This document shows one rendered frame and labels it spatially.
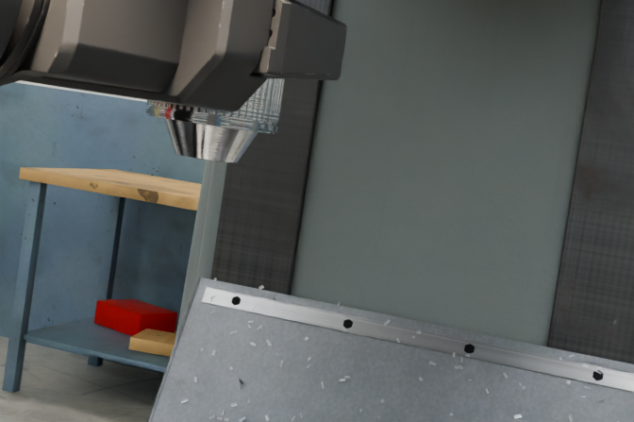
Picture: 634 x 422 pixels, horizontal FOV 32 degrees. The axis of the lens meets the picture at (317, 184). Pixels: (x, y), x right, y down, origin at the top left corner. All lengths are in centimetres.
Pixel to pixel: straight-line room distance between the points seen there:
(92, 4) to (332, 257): 49
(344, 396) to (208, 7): 46
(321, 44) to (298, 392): 41
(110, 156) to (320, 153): 445
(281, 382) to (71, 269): 459
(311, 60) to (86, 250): 492
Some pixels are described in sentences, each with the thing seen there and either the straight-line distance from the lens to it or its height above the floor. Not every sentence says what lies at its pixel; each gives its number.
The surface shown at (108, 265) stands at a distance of 508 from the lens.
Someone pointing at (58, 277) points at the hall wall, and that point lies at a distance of 538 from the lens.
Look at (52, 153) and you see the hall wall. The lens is 537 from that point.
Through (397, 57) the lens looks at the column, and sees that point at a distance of 77.
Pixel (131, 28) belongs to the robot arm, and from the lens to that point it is 32.
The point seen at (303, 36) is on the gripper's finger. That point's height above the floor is 124.
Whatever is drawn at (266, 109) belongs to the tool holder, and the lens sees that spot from 39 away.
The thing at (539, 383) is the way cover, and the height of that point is 107.
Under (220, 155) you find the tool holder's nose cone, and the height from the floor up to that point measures 120.
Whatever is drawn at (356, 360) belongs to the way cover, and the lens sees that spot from 76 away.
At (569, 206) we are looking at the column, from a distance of 74.
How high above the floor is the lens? 121
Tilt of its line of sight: 3 degrees down
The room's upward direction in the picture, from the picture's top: 8 degrees clockwise
